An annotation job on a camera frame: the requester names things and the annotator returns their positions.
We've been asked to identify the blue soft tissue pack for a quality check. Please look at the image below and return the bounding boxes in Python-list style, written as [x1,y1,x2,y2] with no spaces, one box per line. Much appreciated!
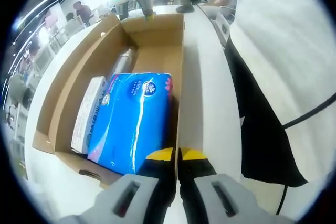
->
[86,71,174,175]

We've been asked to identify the person's white shirt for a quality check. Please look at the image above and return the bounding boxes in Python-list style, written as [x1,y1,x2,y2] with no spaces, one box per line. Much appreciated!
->
[230,0,336,217]

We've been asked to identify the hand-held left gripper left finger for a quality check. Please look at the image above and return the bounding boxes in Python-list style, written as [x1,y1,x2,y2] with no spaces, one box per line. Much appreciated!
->
[59,147,176,224]

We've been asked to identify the brown cardboard shoe box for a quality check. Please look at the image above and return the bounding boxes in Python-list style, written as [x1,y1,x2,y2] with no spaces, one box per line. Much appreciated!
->
[31,13,186,189]

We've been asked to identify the white medicine box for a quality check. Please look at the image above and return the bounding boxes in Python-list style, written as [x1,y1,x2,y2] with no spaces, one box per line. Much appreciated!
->
[70,76,111,154]

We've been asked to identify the white drawer cabinet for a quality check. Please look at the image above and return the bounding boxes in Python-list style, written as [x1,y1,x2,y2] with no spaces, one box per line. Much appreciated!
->
[209,11,232,48]

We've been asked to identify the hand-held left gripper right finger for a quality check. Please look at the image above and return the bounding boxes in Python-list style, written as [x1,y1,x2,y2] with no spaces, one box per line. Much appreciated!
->
[177,147,295,224]

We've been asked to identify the person's black trousers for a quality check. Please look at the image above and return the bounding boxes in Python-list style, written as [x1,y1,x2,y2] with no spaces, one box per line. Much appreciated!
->
[225,36,308,187]

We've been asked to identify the group of white office chairs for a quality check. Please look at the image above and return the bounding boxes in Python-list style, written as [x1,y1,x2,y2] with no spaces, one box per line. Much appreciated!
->
[34,11,87,70]

